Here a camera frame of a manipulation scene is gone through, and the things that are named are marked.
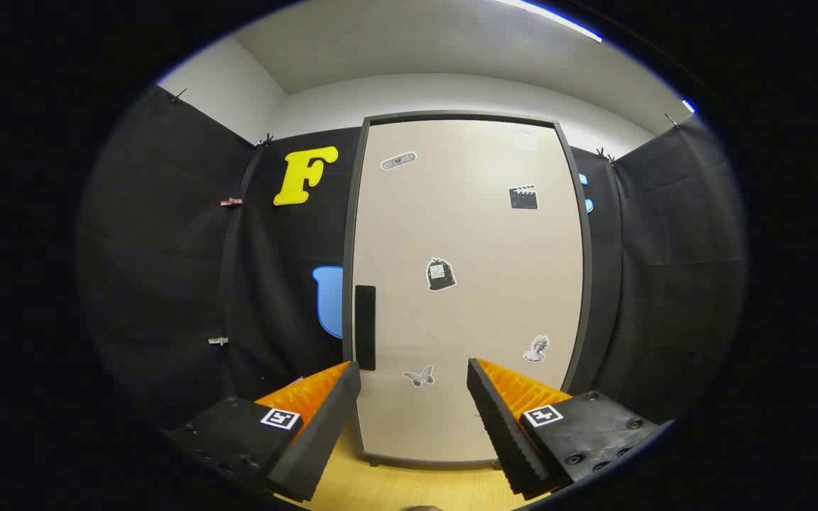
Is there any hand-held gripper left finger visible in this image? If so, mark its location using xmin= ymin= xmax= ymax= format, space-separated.
xmin=164 ymin=360 xmax=362 ymax=503

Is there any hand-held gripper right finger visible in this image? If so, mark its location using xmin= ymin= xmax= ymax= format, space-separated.
xmin=466 ymin=358 xmax=669 ymax=499

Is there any black door handle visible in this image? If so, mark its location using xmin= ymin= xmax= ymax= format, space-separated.
xmin=354 ymin=285 xmax=377 ymax=372

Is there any beige shoe cabinet door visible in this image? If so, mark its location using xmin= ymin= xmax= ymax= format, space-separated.
xmin=352 ymin=119 xmax=584 ymax=462

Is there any grey shoe cabinet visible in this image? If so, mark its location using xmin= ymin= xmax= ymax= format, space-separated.
xmin=342 ymin=111 xmax=592 ymax=469

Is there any black backdrop cloth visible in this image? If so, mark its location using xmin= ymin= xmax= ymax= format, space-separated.
xmin=75 ymin=85 xmax=747 ymax=434

